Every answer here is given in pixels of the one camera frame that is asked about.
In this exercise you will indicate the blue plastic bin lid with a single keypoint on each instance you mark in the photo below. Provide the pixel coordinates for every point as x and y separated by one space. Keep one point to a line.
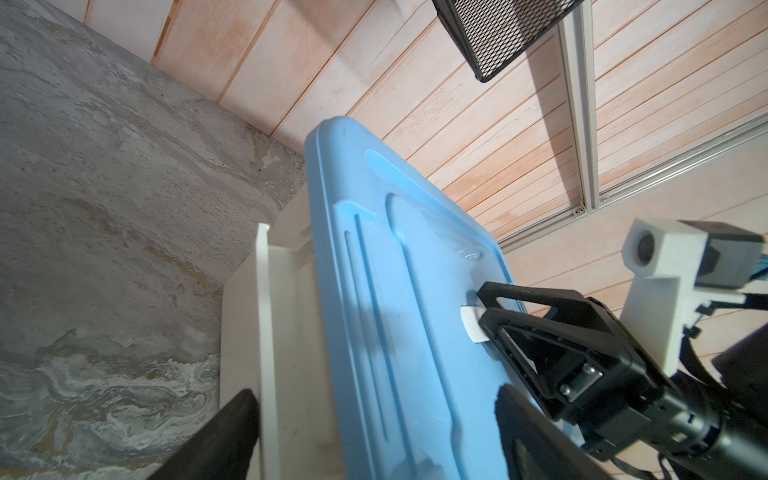
397 261

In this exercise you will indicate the black mesh wall basket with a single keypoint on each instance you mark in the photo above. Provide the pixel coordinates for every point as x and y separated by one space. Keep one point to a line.
491 34

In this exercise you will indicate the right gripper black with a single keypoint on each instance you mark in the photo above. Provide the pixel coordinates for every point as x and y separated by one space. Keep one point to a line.
581 366

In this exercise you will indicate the white plastic storage bin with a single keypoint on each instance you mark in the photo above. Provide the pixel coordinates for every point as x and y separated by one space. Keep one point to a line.
273 343

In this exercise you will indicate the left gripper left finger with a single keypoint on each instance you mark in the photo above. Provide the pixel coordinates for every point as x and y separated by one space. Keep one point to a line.
222 448

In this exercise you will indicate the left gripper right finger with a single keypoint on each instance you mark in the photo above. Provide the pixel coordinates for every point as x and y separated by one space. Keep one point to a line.
533 447

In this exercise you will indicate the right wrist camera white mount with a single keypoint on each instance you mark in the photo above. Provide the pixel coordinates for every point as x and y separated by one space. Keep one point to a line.
678 266

